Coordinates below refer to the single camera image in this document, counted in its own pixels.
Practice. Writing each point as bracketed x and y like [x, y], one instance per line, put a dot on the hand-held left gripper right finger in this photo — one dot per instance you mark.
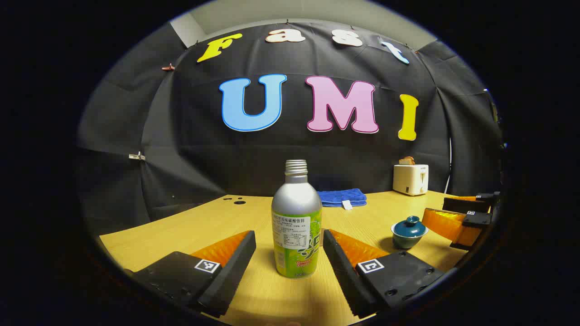
[340, 271]

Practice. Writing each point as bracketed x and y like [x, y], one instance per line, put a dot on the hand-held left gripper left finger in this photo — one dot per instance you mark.
[235, 267]

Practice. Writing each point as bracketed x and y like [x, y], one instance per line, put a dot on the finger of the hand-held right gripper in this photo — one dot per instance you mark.
[466, 204]
[446, 222]

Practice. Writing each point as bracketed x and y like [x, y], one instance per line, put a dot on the teal white teacup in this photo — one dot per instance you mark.
[405, 243]

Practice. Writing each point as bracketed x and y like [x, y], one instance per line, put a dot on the silver green water bottle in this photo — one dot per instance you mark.
[297, 203]

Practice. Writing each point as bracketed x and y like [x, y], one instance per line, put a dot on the white toaster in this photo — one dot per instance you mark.
[408, 181]

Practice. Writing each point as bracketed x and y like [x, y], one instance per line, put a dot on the toast slice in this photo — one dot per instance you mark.
[407, 160]

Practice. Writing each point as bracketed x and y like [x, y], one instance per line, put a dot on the blue folded towel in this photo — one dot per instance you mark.
[342, 197]

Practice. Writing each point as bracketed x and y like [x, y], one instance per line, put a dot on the black backdrop cloth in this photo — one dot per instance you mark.
[204, 154]

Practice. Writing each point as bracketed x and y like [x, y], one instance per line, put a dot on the white clothes peg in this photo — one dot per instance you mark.
[137, 156]

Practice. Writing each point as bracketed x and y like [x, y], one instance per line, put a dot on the brown clothes peg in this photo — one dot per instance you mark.
[168, 68]

